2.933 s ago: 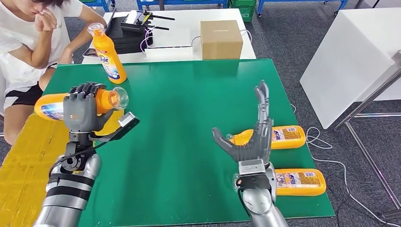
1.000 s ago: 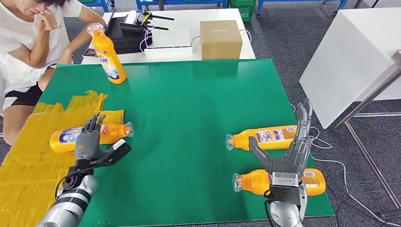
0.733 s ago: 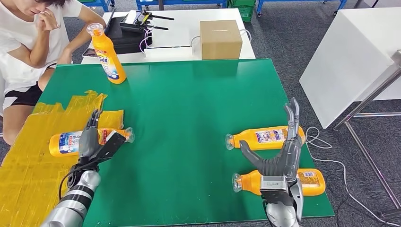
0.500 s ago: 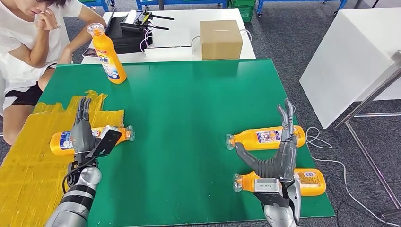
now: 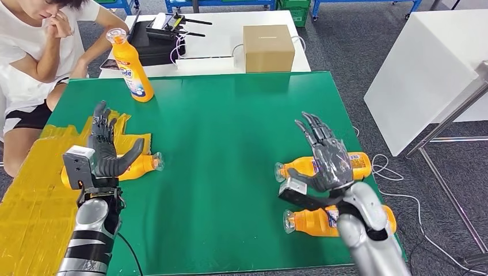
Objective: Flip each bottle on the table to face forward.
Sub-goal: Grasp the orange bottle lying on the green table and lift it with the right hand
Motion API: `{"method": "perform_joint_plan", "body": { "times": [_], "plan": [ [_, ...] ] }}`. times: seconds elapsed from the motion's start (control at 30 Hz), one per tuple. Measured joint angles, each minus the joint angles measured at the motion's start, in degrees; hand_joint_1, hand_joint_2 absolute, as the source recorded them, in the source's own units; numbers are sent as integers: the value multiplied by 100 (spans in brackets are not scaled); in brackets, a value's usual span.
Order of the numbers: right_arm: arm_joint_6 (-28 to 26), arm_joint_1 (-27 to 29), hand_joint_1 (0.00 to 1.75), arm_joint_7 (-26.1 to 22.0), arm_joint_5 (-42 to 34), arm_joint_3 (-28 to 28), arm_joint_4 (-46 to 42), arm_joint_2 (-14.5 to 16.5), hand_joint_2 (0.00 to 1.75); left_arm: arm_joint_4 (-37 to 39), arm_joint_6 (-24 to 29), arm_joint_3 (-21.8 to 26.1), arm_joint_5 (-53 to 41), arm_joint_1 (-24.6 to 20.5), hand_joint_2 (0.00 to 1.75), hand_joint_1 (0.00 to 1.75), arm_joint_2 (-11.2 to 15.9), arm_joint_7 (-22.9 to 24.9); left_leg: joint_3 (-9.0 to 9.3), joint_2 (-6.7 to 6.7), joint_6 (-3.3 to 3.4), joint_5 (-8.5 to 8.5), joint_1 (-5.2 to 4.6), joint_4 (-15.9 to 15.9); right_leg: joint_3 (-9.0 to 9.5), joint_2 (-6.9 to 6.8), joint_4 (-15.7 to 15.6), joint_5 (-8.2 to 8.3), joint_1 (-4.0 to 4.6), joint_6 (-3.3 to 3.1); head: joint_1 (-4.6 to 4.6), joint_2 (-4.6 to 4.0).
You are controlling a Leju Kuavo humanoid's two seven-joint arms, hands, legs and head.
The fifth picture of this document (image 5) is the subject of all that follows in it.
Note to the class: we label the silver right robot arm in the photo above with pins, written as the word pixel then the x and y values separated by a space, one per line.
pixel 366 228

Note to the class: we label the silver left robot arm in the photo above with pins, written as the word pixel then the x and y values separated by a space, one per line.
pixel 91 221

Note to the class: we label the green plastic crate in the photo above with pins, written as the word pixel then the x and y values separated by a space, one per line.
pixel 299 15

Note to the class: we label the person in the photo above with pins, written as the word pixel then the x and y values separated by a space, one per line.
pixel 23 57

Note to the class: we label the blue metal rack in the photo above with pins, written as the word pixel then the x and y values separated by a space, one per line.
pixel 119 4
pixel 317 9
pixel 230 4

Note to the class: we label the black remote controller with antennas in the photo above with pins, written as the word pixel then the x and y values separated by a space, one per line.
pixel 167 27

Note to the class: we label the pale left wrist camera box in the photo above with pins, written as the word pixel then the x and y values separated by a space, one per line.
pixel 78 167

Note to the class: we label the person's right hand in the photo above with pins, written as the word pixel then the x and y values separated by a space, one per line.
pixel 59 24

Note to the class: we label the large white table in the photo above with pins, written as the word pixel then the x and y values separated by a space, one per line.
pixel 420 76

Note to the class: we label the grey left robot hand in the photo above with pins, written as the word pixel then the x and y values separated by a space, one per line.
pixel 105 160

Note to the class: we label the grey metal table frame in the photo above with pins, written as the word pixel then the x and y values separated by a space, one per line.
pixel 447 122

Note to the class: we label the black carrying case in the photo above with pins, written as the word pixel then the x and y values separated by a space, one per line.
pixel 159 51

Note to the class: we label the yellow taped cardboard sheet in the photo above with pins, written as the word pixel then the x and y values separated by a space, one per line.
pixel 34 213

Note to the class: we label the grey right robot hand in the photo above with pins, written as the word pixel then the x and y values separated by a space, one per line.
pixel 331 163

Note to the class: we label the green table board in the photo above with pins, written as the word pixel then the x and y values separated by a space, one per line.
pixel 228 114

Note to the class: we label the brown cardboard box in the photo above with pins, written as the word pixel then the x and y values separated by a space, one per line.
pixel 268 49

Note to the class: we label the orange detergent bottle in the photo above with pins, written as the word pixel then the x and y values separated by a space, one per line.
pixel 135 76
pixel 312 223
pixel 301 163
pixel 141 165

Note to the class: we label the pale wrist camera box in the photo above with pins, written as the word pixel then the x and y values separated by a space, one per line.
pixel 78 167
pixel 293 190

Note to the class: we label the smartphone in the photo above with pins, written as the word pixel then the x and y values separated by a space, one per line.
pixel 108 64

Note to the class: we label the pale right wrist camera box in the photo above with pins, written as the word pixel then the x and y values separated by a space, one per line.
pixel 293 190

